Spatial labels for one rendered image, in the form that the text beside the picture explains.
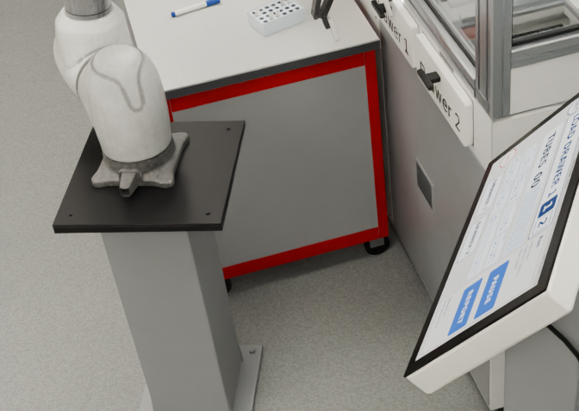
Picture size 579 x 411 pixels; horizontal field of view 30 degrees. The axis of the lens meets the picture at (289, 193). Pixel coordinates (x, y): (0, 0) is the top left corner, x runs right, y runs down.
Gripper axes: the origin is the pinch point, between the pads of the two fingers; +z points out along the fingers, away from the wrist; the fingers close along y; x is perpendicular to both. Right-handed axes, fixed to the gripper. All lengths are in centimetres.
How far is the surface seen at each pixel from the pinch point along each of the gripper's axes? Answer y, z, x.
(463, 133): 6.9, 6.6, -42.2
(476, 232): -5, -12, -86
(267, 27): -19.4, 7.6, 26.5
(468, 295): -12, -17, -103
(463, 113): 8.0, 1.4, -42.3
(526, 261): -4, -26, -109
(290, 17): -13.0, 9.0, 28.5
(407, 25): 8.3, -0.5, -9.2
